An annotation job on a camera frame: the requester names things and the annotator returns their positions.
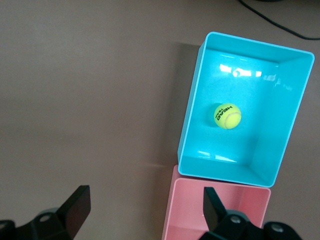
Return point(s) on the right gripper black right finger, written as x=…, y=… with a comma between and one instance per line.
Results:
x=215, y=215

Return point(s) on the blue plastic bin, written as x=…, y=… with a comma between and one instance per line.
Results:
x=262, y=112

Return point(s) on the yellow tennis ball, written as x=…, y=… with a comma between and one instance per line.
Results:
x=227, y=116

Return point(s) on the pink plastic bin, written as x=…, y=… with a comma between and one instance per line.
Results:
x=190, y=205

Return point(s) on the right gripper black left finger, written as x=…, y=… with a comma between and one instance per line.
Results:
x=72, y=215

